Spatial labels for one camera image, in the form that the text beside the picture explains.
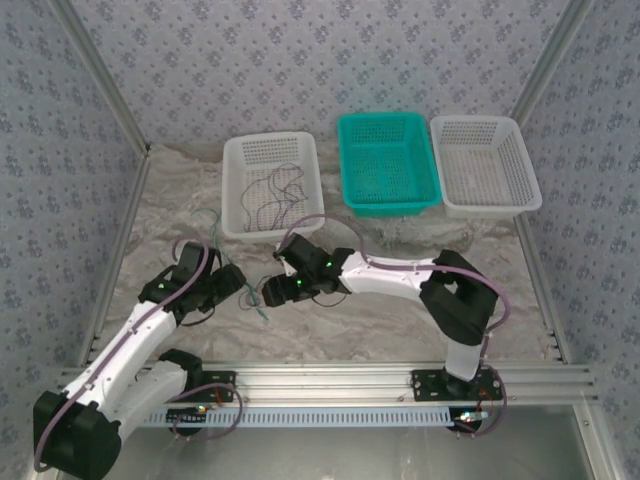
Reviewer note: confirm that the teal perforated plastic basket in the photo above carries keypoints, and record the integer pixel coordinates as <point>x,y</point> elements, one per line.
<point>385,165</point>

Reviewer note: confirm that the aluminium frame cross rail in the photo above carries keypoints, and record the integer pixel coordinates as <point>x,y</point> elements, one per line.
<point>325,382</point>

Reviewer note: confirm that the white perforated plastic basket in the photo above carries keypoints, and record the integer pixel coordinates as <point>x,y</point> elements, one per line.
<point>485,170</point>
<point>250,150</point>

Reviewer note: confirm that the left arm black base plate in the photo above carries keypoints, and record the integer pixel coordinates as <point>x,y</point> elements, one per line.
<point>227,380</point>

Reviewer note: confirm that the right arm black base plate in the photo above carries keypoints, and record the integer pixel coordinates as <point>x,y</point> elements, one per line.
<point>425,387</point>

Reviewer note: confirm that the small black circuit board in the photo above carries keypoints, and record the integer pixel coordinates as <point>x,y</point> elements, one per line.
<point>182,425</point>
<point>465,426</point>

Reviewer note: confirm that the aluminium frame post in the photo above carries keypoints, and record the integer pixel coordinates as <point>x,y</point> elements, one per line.
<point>106,75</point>
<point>550,60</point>

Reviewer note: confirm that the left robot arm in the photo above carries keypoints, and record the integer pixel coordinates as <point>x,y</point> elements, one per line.
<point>115,360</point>

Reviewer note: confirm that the aluminium frame leg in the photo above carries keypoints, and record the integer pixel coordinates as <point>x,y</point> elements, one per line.
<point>600,440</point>

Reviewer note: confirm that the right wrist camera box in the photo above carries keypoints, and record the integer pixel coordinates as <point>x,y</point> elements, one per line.
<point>288,268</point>

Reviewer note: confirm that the grey metal shelf panel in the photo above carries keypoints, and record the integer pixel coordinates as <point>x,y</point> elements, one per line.
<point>325,455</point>

